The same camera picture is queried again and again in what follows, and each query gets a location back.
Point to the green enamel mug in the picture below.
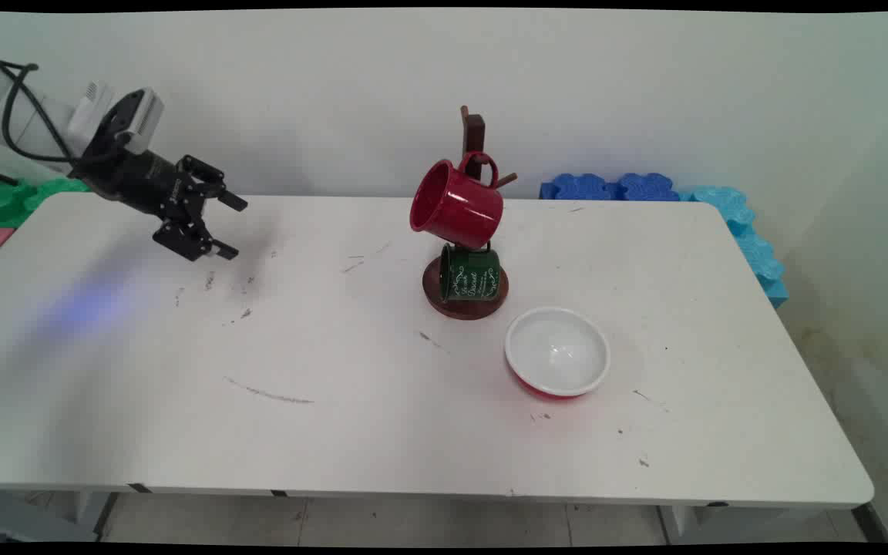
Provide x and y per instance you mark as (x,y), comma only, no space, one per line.
(475,277)

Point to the red enamel mug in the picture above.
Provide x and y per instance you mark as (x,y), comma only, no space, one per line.
(463,204)

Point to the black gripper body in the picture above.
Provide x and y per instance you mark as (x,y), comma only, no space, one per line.
(136,181)

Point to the green foam tile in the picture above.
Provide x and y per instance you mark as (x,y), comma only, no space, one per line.
(5,202)

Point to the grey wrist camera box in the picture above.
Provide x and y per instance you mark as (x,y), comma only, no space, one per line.
(145,116)

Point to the light blue foam tile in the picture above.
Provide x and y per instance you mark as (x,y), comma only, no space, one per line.
(752,247)

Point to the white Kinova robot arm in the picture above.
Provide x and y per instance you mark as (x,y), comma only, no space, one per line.
(28,116)

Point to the red bowl white inside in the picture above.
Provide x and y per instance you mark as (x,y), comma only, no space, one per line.
(556,351)

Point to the brown wooden mug tree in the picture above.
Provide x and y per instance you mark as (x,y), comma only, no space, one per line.
(463,311)

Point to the dark blue foam tile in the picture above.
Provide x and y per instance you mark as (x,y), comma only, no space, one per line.
(579,187)
(647,187)

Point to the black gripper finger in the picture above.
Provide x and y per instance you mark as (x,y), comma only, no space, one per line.
(209,181)
(186,235)

